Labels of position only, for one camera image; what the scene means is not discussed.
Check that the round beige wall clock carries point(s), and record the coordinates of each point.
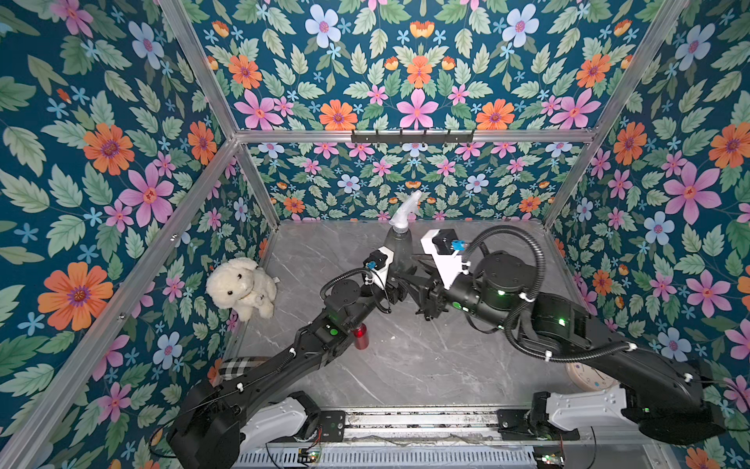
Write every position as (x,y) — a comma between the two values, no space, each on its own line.
(589,379)

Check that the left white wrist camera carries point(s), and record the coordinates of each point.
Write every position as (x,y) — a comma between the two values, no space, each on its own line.
(378,263)

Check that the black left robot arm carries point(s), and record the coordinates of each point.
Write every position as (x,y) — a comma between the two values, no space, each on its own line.
(216,423)

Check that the plaid fabric cloth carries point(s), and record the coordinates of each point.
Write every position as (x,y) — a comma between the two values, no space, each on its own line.
(235,367)

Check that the black hook rail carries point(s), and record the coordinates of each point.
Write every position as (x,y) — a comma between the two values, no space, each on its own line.
(398,137)

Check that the white plush teddy bear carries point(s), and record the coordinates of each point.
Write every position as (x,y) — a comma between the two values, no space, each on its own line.
(243,286)

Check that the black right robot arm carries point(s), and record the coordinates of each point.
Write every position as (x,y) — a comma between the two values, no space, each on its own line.
(497,278)

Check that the aluminium frame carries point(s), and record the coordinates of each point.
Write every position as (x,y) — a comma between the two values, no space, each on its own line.
(123,184)

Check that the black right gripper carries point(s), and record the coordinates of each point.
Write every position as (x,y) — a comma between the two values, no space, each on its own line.
(437,295)

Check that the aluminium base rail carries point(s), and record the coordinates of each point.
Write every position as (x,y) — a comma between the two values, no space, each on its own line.
(294,421)

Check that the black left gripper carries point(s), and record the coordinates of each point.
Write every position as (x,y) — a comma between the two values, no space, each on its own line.
(395,290)

